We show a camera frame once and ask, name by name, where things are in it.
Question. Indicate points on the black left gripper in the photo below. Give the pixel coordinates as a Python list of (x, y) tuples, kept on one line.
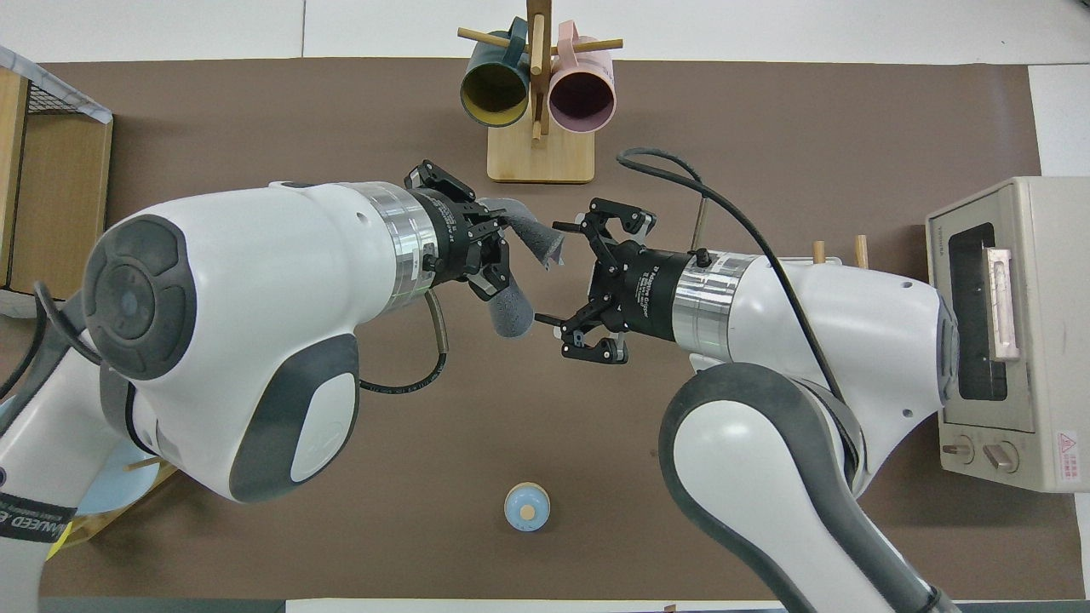
[(451, 243)]

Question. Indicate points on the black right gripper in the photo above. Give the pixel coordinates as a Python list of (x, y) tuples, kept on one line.
[(643, 289)]

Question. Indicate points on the purple and grey towel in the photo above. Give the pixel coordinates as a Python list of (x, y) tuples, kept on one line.
[(532, 234)]

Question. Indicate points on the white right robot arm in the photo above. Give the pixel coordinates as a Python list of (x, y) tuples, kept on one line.
[(809, 340)]

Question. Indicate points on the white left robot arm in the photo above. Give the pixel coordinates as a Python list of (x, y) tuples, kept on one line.
[(255, 298)]

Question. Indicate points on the white towel rack wooden rods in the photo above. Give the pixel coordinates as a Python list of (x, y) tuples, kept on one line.
[(862, 251)]

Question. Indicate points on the wooden plate rack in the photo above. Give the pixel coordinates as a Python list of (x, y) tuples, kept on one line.
[(140, 465)]

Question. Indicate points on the wooden mug tree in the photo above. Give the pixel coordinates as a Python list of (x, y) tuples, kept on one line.
[(541, 162)]

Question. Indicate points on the dark teal mug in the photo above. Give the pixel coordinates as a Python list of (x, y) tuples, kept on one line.
[(494, 89)]

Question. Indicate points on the pink mug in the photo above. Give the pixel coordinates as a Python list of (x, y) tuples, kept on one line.
[(583, 94)]

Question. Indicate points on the blue call bell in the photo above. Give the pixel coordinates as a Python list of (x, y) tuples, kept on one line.
[(527, 507)]

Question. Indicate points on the brown table mat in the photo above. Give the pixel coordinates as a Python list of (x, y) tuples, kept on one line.
[(341, 511)]

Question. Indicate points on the wooden shelf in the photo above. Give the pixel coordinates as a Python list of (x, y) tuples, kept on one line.
[(60, 196)]

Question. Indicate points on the white blue patterned cloth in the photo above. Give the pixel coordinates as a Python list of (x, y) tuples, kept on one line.
[(68, 92)]

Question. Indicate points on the light blue plate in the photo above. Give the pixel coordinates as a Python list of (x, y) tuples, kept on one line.
[(111, 494)]

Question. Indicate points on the beige toaster oven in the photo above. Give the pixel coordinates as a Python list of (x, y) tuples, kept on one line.
[(1047, 340)]

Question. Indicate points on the white crumpled paper piece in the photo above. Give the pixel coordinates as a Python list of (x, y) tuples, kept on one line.
[(17, 305)]

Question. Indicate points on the yellow plate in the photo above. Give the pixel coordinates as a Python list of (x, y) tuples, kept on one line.
[(58, 538)]

